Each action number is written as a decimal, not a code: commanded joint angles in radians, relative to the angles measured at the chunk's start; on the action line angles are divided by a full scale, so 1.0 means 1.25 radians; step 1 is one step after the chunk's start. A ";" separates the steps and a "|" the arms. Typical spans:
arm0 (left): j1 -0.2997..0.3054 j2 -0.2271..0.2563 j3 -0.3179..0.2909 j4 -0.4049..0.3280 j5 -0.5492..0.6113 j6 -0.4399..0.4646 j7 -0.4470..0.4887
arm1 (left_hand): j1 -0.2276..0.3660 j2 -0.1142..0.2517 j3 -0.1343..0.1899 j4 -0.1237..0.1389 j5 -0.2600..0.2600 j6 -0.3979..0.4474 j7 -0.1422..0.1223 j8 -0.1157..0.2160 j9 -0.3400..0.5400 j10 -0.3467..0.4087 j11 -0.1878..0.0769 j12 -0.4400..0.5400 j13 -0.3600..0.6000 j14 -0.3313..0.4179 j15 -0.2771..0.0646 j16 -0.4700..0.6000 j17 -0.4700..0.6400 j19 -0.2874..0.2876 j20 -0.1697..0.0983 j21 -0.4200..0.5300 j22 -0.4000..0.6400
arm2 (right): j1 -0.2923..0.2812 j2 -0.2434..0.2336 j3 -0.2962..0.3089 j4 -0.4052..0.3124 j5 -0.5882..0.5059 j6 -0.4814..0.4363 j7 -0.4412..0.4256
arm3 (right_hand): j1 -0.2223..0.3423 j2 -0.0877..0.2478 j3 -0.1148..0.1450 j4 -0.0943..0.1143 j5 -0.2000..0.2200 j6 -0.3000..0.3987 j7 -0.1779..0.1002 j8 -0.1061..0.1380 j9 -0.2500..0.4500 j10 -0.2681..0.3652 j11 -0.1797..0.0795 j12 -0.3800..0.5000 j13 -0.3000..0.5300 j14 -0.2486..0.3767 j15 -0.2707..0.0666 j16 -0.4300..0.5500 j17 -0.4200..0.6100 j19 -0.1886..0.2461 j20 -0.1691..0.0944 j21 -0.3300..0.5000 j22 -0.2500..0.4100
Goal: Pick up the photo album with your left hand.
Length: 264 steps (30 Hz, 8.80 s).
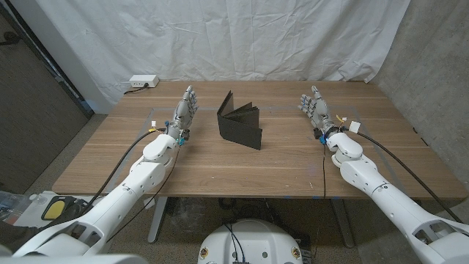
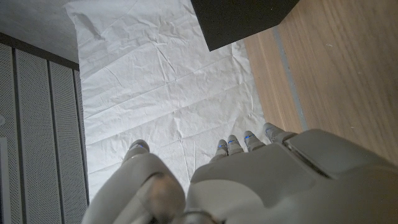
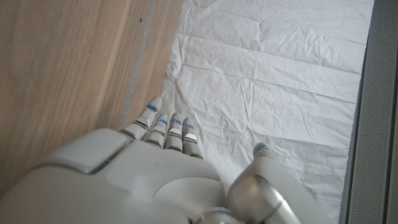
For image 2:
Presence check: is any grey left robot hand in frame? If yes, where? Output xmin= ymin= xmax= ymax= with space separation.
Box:
xmin=81 ymin=122 xmax=398 ymax=224

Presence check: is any black box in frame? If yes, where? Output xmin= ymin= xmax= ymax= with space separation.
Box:
xmin=190 ymin=0 xmax=301 ymax=52

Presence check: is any white wrinkled backdrop cloth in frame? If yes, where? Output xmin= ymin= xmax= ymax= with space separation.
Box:
xmin=63 ymin=0 xmax=269 ymax=200

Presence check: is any perforated partition panel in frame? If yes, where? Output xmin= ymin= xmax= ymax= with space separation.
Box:
xmin=0 ymin=32 xmax=90 ymax=224

